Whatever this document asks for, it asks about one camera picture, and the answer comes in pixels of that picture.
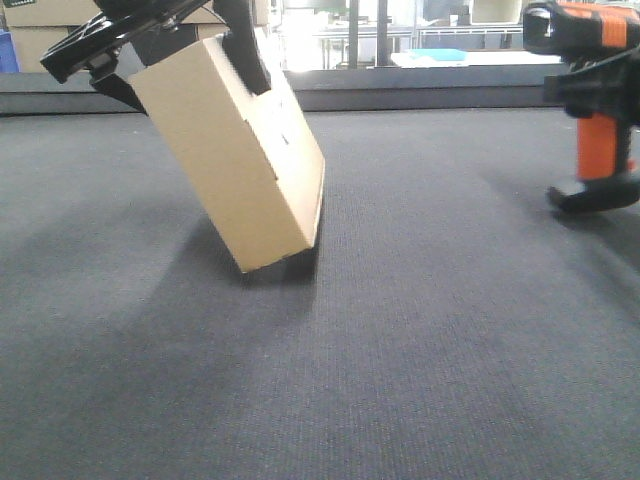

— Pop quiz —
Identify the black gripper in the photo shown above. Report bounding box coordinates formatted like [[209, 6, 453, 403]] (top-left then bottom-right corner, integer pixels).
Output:
[[40, 0, 271, 115]]

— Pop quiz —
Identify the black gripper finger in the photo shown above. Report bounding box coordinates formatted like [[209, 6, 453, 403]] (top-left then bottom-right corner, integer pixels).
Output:
[[543, 49, 639, 125]]

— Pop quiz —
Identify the orange black barcode scanner gun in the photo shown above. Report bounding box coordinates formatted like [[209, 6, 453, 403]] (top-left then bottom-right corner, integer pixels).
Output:
[[522, 1, 639, 214]]

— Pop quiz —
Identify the brown cardboard package box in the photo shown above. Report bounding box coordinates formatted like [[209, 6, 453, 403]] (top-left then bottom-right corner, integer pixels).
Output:
[[129, 37, 325, 273]]

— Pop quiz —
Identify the large cardboard box with black print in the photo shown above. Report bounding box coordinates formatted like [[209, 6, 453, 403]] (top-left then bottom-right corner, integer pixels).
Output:
[[8, 23, 271, 74]]

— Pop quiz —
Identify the upper stacked cardboard box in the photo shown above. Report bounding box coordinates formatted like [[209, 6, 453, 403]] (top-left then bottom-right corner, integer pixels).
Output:
[[4, 0, 270, 27]]

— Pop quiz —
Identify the blue plastic bin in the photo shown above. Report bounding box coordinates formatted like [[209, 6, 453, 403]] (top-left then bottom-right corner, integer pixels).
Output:
[[0, 30, 20, 73]]

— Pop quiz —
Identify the white background table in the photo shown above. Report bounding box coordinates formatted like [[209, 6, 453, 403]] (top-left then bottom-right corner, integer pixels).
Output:
[[391, 50, 561, 68]]

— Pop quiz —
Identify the blue plastic tray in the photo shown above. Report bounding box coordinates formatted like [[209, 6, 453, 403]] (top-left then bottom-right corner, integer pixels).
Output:
[[407, 48, 468, 63]]

